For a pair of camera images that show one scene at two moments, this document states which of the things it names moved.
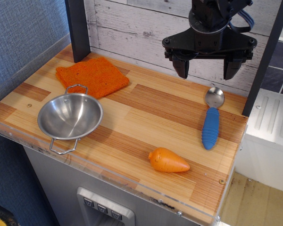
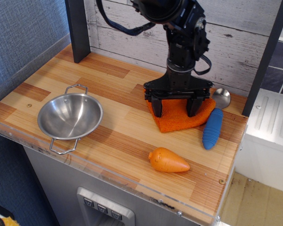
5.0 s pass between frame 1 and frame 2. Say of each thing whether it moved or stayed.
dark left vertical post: stayed
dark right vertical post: stayed
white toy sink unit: stayed
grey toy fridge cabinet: stayed
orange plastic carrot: stayed
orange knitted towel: moved
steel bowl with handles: stayed
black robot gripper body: moved
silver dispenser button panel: stayed
